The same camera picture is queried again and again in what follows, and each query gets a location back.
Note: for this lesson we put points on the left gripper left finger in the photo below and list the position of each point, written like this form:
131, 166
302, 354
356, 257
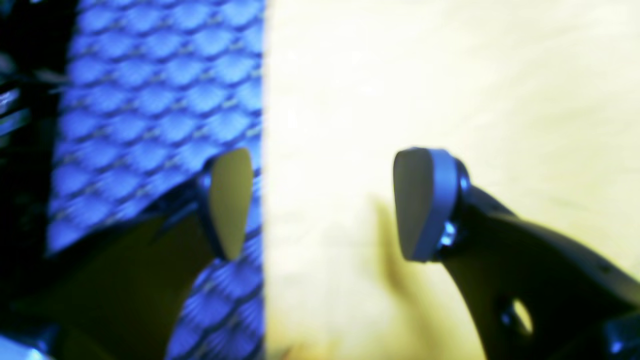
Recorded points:
117, 293

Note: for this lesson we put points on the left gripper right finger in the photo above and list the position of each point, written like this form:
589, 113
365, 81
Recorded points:
533, 294

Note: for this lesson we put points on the yellow T-shirt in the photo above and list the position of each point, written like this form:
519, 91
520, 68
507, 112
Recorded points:
540, 100

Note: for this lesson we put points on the blue fan-patterned table cloth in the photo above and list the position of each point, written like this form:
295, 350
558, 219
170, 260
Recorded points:
156, 88

